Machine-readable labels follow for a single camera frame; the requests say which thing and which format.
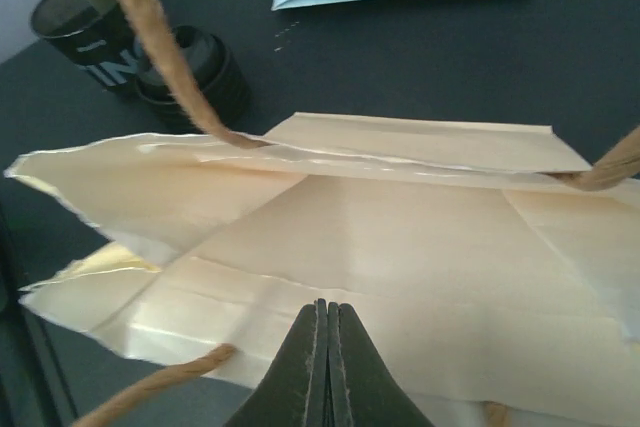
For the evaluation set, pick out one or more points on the beige paper bag with handles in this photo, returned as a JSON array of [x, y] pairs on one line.
[[408, 171]]

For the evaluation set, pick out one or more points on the stack of black cup lids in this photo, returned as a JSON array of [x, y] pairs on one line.
[[217, 75]]

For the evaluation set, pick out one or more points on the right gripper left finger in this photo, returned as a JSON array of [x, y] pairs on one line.
[[293, 390]]

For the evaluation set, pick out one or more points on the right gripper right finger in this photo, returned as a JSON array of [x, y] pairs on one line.
[[362, 391]]

